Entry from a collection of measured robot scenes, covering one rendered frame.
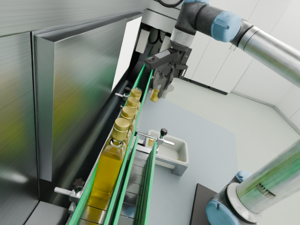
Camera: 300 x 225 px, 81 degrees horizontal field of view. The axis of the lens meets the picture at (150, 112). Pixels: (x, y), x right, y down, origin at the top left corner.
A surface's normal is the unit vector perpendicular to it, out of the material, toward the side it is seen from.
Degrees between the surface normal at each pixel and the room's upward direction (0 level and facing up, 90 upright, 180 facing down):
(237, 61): 90
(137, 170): 0
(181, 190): 0
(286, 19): 90
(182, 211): 0
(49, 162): 90
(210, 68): 90
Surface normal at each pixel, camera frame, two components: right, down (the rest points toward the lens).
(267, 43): -0.50, -0.15
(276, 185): -0.74, 0.15
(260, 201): -0.55, 0.33
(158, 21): -0.11, 0.52
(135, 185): 0.31, -0.79
